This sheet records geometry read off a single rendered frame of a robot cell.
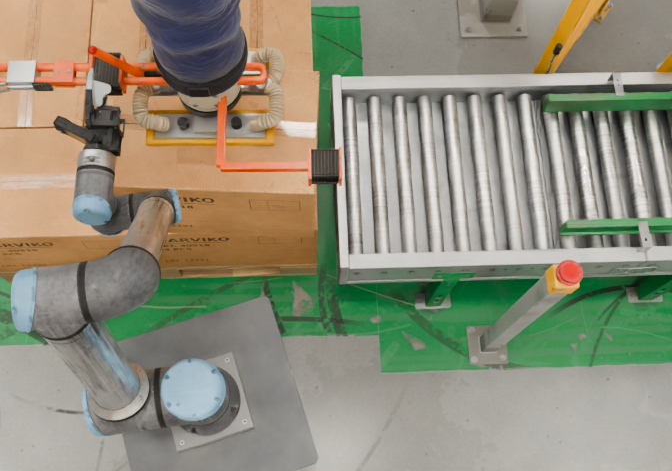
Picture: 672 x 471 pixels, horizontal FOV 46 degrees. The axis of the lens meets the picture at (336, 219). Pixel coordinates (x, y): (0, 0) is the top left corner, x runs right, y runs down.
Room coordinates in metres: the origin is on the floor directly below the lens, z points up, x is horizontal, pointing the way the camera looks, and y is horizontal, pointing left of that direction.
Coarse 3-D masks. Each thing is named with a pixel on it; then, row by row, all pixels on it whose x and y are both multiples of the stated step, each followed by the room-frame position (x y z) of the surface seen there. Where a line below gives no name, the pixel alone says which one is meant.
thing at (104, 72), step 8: (120, 56) 1.02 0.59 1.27; (96, 64) 0.99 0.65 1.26; (104, 64) 1.00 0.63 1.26; (96, 72) 0.97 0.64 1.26; (104, 72) 0.97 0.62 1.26; (112, 72) 0.97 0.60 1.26; (120, 72) 0.97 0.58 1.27; (96, 80) 0.95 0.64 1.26; (104, 80) 0.95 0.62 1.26; (112, 80) 0.95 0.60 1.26; (120, 80) 0.95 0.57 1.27; (112, 88) 0.93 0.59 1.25; (120, 88) 0.94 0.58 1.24
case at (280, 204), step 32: (128, 96) 1.07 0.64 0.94; (160, 96) 1.08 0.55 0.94; (256, 96) 1.11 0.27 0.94; (288, 96) 1.12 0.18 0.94; (128, 128) 0.97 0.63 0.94; (288, 128) 1.02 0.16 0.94; (128, 160) 0.87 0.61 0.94; (160, 160) 0.88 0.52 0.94; (192, 160) 0.89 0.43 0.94; (256, 160) 0.91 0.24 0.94; (288, 160) 0.92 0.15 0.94; (128, 192) 0.79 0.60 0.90; (192, 192) 0.80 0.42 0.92; (224, 192) 0.80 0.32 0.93; (256, 192) 0.81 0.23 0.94; (288, 192) 0.82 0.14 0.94; (192, 224) 0.80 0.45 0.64; (224, 224) 0.80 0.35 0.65; (256, 224) 0.81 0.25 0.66; (288, 224) 0.82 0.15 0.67
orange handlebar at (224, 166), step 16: (0, 64) 0.97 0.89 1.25; (48, 64) 0.98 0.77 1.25; (64, 64) 0.99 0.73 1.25; (80, 64) 0.99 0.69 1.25; (144, 64) 1.01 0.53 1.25; (256, 64) 1.04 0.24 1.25; (0, 80) 0.92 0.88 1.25; (48, 80) 0.94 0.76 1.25; (64, 80) 0.94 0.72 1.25; (80, 80) 0.95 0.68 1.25; (128, 80) 0.96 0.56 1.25; (144, 80) 0.97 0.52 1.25; (160, 80) 0.97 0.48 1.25; (240, 80) 0.99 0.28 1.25; (256, 80) 1.00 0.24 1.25; (224, 96) 0.94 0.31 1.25; (224, 112) 0.90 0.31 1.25; (224, 128) 0.85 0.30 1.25; (224, 144) 0.81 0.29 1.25; (224, 160) 0.77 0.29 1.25
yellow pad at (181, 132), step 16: (160, 112) 0.94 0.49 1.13; (176, 112) 0.94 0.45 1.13; (240, 112) 0.96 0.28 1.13; (256, 112) 0.97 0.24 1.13; (176, 128) 0.89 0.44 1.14; (192, 128) 0.90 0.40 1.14; (240, 128) 0.91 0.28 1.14; (272, 128) 0.92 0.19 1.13; (160, 144) 0.85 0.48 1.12; (176, 144) 0.85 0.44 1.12; (192, 144) 0.86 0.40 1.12; (208, 144) 0.86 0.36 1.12; (240, 144) 0.87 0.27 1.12; (256, 144) 0.88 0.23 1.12; (272, 144) 0.88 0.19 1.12
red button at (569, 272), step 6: (564, 264) 0.66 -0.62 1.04; (570, 264) 0.66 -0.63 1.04; (576, 264) 0.66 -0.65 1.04; (558, 270) 0.64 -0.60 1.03; (564, 270) 0.64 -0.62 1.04; (570, 270) 0.64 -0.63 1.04; (576, 270) 0.64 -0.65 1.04; (582, 270) 0.65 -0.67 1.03; (558, 276) 0.62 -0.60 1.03; (564, 276) 0.62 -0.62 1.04; (570, 276) 0.63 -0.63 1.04; (576, 276) 0.63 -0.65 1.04; (582, 276) 0.63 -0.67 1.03; (564, 282) 0.61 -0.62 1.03; (570, 282) 0.61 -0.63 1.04; (576, 282) 0.61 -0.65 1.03
